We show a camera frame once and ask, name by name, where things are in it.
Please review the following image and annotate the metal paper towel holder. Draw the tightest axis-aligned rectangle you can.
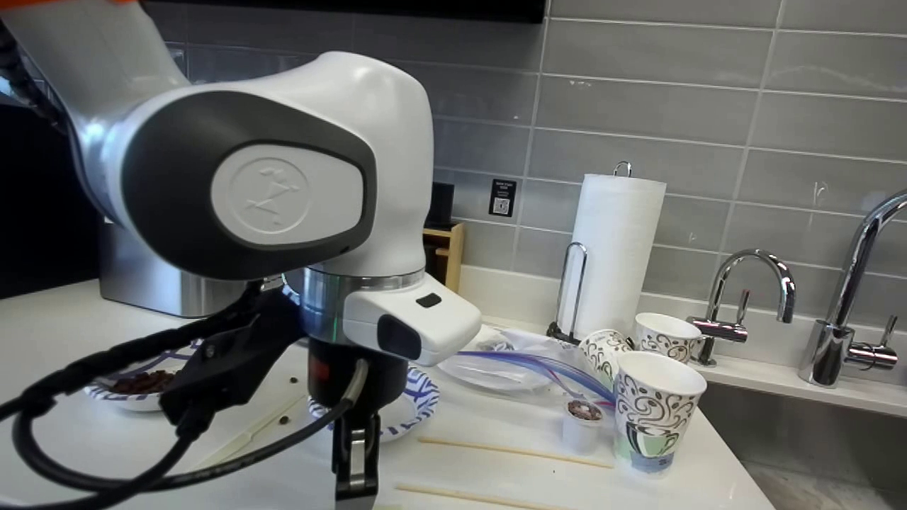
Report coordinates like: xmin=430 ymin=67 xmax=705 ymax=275
xmin=545 ymin=160 xmax=639 ymax=347

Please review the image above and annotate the black cylindrical grinder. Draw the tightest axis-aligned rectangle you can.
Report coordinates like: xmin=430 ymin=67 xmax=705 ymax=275
xmin=423 ymin=182 xmax=457 ymax=286

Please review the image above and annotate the tipped patterned paper cup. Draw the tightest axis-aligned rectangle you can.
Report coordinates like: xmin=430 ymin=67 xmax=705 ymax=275
xmin=575 ymin=326 xmax=634 ymax=386

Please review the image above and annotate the dark upper cabinet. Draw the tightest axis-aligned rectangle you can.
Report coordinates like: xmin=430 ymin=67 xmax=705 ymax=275
xmin=138 ymin=0 xmax=549 ymax=26

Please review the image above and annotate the pile of coffee beans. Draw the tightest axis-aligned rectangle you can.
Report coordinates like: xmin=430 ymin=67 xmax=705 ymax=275
xmin=110 ymin=369 xmax=181 ymax=396

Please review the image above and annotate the tall chrome faucet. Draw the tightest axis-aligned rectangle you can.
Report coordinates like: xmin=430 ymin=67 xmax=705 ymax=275
xmin=797 ymin=187 xmax=907 ymax=388

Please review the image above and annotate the steel sink basin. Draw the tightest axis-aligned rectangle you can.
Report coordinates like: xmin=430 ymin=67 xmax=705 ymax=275
xmin=698 ymin=379 xmax=907 ymax=510

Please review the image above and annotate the black wall switch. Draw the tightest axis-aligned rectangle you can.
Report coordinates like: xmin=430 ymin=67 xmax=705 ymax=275
xmin=487 ymin=175 xmax=520 ymax=221

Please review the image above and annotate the clear zip bag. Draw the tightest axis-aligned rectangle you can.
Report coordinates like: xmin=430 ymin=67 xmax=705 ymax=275
xmin=436 ymin=322 xmax=617 ymax=408

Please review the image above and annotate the black monitor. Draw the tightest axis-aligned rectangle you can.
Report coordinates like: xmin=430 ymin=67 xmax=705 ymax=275
xmin=0 ymin=97 xmax=109 ymax=301

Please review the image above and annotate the short patterned paper cup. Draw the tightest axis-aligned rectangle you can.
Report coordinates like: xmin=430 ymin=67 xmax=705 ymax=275
xmin=633 ymin=309 xmax=705 ymax=369

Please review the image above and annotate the blue patterned paper plate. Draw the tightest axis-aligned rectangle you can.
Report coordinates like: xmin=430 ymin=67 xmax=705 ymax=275
xmin=307 ymin=364 xmax=443 ymax=448

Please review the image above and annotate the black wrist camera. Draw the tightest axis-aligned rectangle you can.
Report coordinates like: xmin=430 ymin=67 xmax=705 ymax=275
xmin=155 ymin=286 xmax=308 ymax=439

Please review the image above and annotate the small chrome arched faucet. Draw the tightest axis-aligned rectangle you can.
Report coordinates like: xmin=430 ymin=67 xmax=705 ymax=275
xmin=685 ymin=245 xmax=800 ymax=369

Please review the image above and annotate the large patterned paper cup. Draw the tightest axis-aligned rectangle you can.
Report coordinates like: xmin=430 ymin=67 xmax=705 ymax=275
xmin=610 ymin=352 xmax=709 ymax=479

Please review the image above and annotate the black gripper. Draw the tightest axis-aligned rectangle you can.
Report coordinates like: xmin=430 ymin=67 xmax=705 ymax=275
xmin=307 ymin=336 xmax=412 ymax=503

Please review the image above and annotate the white paper towel roll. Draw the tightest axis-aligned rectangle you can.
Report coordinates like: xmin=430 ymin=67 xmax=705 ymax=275
xmin=555 ymin=170 xmax=670 ymax=343

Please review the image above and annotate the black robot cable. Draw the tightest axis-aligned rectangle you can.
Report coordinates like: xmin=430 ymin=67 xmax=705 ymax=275
xmin=0 ymin=279 xmax=374 ymax=510

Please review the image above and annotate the white coffee pod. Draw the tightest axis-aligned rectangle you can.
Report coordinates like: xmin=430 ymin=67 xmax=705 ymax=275
xmin=559 ymin=396 xmax=612 ymax=459

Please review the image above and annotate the wooden rack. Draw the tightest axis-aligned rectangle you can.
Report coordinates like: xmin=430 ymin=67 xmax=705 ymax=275
xmin=423 ymin=221 xmax=467 ymax=294

